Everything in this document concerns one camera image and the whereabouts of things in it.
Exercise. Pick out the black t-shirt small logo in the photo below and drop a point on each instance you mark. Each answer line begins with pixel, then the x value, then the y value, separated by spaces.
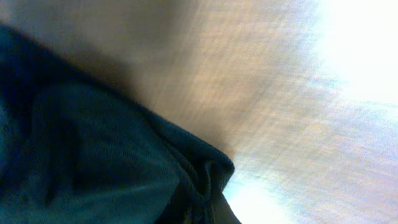
pixel 75 151

